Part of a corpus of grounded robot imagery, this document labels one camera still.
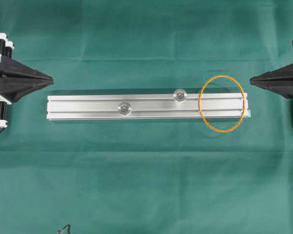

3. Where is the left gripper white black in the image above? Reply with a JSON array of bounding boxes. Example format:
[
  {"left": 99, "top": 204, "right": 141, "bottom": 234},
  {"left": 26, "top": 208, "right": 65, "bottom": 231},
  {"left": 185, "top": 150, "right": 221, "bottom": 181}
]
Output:
[{"left": 0, "top": 33, "right": 54, "bottom": 128}]

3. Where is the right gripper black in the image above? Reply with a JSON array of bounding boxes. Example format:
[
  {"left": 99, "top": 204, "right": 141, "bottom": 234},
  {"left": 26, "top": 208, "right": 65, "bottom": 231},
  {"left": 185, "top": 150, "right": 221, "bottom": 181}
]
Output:
[{"left": 250, "top": 42, "right": 293, "bottom": 99}]

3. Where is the orange rubber band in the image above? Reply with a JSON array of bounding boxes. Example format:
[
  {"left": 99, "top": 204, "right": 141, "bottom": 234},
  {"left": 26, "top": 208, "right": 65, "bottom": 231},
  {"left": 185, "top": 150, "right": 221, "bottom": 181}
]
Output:
[{"left": 198, "top": 75, "right": 246, "bottom": 133}]

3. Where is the right silver grooved shaft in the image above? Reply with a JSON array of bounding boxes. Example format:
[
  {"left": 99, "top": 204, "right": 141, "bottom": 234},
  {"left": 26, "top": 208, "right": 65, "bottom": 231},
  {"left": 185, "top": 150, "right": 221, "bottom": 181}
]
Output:
[{"left": 173, "top": 89, "right": 188, "bottom": 102}]

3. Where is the silver grooved shaft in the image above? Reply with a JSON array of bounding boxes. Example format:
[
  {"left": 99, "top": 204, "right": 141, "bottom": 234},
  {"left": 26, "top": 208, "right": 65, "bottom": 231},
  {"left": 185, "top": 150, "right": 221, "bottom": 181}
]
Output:
[
  {"left": 117, "top": 102, "right": 132, "bottom": 116},
  {"left": 173, "top": 89, "right": 188, "bottom": 102}
]

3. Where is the left silver grooved shaft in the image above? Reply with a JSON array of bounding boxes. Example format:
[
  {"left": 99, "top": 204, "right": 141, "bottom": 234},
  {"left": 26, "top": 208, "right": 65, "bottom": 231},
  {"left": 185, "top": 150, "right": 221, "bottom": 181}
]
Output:
[{"left": 117, "top": 102, "right": 132, "bottom": 116}]

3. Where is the green cloth table cover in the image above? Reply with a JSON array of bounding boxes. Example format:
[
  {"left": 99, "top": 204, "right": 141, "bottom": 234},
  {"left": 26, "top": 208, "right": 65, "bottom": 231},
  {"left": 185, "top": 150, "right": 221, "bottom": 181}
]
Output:
[{"left": 0, "top": 0, "right": 293, "bottom": 234}]

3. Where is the silver aluminium extrusion rail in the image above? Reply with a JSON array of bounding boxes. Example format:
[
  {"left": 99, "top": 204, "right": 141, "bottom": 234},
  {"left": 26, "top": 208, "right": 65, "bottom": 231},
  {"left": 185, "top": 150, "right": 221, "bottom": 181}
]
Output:
[{"left": 46, "top": 93, "right": 251, "bottom": 120}]

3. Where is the thin wire at bottom edge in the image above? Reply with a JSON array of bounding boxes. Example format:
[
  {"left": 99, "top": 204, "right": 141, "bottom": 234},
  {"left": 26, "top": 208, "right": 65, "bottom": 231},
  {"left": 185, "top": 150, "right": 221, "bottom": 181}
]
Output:
[{"left": 57, "top": 224, "right": 71, "bottom": 234}]

